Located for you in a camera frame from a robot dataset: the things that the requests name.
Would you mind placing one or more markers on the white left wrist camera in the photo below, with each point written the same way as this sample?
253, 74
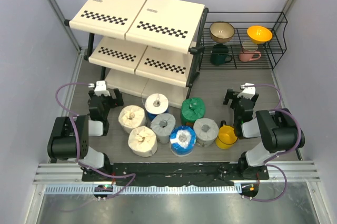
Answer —
100, 88

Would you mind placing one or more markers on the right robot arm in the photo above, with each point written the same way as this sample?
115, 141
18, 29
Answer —
278, 130

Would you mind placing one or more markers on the cream checkered three-tier shelf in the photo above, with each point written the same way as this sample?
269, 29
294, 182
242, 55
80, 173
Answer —
145, 46

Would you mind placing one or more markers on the cream paper towel roll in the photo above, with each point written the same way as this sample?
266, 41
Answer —
131, 117
142, 141

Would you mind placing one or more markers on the grey paper towel roll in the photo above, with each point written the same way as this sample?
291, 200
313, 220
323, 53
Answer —
206, 131
162, 125

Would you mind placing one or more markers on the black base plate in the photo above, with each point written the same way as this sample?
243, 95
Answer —
177, 174

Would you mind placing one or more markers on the yellow enamel mug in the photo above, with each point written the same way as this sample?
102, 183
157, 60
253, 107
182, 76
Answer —
226, 137

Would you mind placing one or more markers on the beige brown bowl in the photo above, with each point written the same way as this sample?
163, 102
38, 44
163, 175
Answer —
221, 32

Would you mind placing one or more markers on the dark green mug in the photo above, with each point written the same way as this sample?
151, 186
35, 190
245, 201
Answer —
220, 55

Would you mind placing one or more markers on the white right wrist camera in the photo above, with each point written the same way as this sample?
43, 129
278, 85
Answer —
247, 91

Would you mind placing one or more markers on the black wire rack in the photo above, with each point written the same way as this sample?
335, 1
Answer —
271, 51

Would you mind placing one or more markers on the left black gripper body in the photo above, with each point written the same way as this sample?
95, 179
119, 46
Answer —
109, 103

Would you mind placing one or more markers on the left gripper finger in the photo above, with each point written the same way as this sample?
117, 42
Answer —
92, 95
118, 101

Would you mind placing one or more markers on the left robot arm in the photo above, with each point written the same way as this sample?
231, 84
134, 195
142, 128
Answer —
69, 140

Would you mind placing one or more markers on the yellow orange bowl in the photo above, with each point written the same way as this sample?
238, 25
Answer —
259, 34

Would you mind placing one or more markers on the green paper towel roll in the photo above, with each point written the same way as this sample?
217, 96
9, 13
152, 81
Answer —
192, 109

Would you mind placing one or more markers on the white slotted cable duct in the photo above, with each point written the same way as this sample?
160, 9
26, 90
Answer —
136, 190

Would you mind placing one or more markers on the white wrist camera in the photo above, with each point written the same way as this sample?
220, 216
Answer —
100, 88
247, 91

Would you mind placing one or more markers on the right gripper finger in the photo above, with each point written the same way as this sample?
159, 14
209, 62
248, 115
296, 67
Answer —
254, 98
230, 95

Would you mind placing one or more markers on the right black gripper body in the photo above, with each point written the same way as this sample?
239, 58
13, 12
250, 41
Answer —
234, 105

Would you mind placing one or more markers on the pink mug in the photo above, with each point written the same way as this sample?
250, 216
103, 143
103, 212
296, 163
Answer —
249, 52

